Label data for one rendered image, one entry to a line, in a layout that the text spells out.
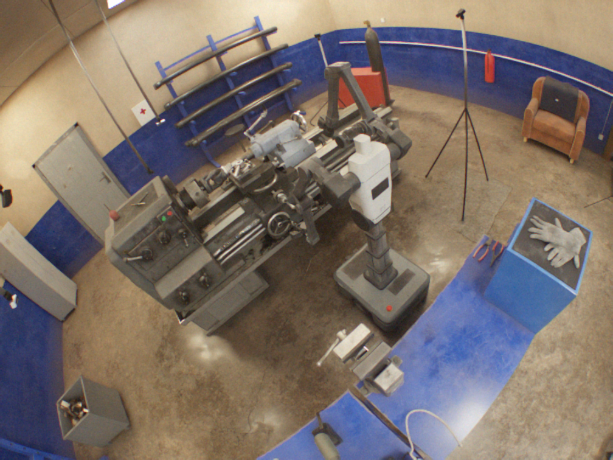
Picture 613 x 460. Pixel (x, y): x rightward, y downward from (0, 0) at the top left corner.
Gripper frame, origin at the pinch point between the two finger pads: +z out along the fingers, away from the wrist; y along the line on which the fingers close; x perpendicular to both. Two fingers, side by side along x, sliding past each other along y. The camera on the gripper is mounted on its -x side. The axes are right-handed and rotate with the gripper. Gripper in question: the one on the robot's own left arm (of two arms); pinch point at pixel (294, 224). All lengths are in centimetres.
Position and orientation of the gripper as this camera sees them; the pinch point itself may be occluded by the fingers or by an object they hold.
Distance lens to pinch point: 206.4
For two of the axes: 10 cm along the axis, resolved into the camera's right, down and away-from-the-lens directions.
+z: -6.0, -4.6, 6.6
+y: 0.0, 8.2, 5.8
